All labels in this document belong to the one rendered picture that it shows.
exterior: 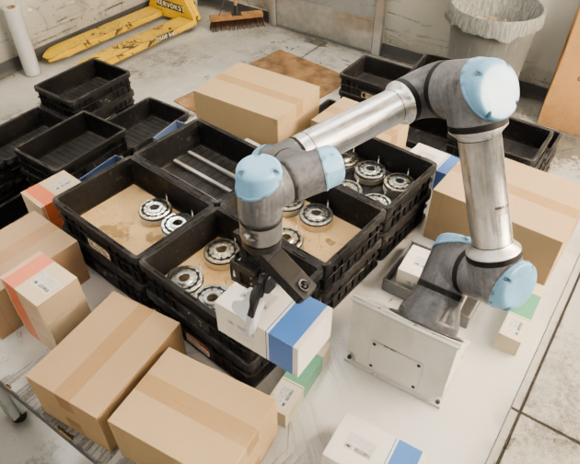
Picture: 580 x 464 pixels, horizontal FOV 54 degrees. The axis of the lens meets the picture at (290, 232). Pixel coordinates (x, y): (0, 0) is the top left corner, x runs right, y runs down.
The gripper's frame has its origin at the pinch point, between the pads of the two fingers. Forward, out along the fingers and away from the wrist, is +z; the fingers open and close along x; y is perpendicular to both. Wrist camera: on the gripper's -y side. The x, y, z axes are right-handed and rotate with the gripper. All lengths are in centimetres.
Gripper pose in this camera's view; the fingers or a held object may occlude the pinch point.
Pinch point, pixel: (273, 313)
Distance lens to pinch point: 113.3
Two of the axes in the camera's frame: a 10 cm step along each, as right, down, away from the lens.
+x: -5.7, 5.6, -6.0
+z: 0.0, 7.4, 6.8
